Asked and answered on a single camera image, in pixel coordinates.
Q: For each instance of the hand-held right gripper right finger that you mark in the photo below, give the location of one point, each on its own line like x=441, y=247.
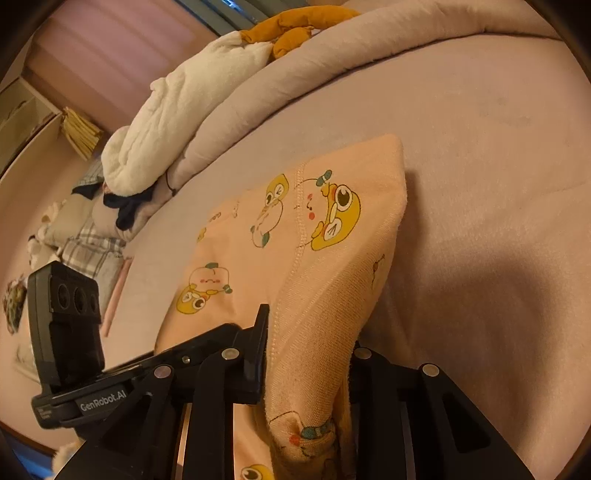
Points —
x=369, y=374

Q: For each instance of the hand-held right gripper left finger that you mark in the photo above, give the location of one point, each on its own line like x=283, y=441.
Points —
x=249, y=369

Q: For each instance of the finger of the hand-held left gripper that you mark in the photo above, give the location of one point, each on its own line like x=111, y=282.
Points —
x=198, y=344

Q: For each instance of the orange cartoon print shirt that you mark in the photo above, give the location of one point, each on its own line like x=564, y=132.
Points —
x=277, y=258

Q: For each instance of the patterned bag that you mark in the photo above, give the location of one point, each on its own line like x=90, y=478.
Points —
x=14, y=304

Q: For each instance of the plaid pillow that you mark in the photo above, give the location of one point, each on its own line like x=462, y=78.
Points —
x=87, y=258

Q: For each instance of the grey pillow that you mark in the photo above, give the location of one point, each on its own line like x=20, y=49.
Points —
x=74, y=217

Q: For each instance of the dark cloth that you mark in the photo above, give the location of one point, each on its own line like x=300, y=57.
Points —
x=124, y=212

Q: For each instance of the white shelf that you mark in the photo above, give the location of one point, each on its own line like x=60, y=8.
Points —
x=27, y=129

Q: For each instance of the white fluffy blanket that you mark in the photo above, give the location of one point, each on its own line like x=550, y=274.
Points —
x=175, y=115

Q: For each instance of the pink bed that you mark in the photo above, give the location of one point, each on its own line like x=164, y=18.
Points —
x=461, y=161

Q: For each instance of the pink curtain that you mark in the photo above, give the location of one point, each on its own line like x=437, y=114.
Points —
x=115, y=46

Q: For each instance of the pink folded duvet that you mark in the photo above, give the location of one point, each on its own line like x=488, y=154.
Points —
x=323, y=60

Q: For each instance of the orange plush toy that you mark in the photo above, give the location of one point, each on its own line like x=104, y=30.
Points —
x=295, y=32

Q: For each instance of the teal window frame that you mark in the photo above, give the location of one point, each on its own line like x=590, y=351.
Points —
x=203, y=14

